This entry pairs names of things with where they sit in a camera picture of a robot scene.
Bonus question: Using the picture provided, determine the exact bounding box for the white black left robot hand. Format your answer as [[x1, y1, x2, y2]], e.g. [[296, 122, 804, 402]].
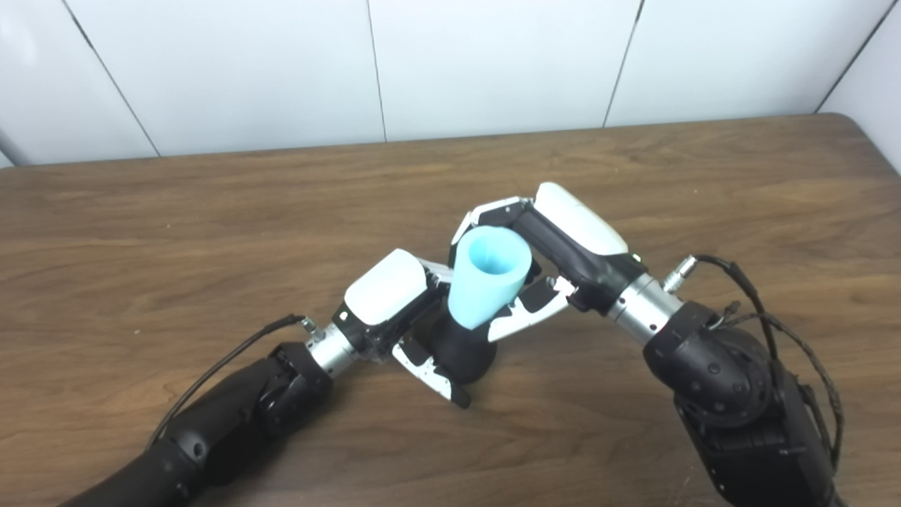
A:
[[331, 249, 472, 409]]

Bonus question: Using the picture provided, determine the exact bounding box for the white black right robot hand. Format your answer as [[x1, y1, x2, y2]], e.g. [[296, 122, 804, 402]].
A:
[[449, 182, 648, 344]]

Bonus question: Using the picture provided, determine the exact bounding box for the light-blue hose piece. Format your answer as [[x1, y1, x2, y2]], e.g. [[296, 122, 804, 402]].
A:
[[448, 226, 531, 330]]

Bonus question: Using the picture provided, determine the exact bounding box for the black flared nozzle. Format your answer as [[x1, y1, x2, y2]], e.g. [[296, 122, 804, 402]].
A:
[[408, 310, 498, 386]]

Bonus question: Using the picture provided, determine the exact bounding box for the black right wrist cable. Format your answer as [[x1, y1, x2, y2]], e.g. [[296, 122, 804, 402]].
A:
[[662, 255, 845, 472]]

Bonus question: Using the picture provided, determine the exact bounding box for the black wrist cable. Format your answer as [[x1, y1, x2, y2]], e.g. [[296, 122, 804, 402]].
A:
[[662, 255, 845, 472], [144, 314, 317, 451]]

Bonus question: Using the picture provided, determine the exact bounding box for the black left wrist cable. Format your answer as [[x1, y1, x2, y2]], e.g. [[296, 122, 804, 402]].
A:
[[144, 314, 317, 451]]

